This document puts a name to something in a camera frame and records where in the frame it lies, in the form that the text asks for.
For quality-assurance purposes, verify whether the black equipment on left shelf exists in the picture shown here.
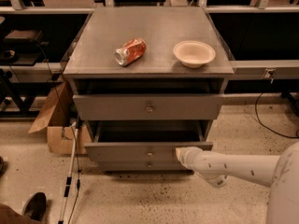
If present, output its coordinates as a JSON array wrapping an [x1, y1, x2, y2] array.
[[0, 30, 49, 66]]

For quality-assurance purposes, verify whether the black floor cable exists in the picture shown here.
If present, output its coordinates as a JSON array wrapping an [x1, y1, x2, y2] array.
[[254, 92, 299, 140]]

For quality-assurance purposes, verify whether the orange soda can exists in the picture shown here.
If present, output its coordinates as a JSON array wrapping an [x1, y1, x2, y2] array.
[[114, 37, 147, 66]]

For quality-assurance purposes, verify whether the grey drawer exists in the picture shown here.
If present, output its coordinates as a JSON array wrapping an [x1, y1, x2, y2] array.
[[85, 120, 213, 164], [98, 162, 186, 172], [73, 94, 224, 120]]

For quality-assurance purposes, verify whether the grey drawer cabinet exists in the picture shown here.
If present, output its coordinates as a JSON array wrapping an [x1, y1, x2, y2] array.
[[60, 5, 236, 174]]

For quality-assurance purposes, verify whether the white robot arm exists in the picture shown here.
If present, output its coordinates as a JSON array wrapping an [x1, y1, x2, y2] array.
[[176, 142, 299, 224]]

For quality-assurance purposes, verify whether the black shoe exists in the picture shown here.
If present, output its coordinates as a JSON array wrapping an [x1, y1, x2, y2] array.
[[22, 192, 47, 221]]

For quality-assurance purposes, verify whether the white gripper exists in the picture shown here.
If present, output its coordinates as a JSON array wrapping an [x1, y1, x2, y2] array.
[[176, 147, 228, 188]]

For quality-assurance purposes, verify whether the grey top drawer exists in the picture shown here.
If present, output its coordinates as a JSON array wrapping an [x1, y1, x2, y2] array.
[[73, 94, 224, 120]]

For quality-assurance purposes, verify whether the white paper bowl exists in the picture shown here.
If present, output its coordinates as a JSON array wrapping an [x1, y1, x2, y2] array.
[[173, 40, 216, 68]]

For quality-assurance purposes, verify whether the grey bottom drawer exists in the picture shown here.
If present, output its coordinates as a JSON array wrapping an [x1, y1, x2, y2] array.
[[98, 162, 186, 172]]

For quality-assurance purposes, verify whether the silver telescopic pole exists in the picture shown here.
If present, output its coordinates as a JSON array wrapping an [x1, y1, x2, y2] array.
[[57, 121, 79, 224]]

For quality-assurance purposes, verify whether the metal railing frame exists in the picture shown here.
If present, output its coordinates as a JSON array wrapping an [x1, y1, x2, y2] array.
[[0, 0, 299, 15]]

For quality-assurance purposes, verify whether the brown cardboard box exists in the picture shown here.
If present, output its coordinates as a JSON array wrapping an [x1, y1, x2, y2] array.
[[27, 79, 93, 155]]

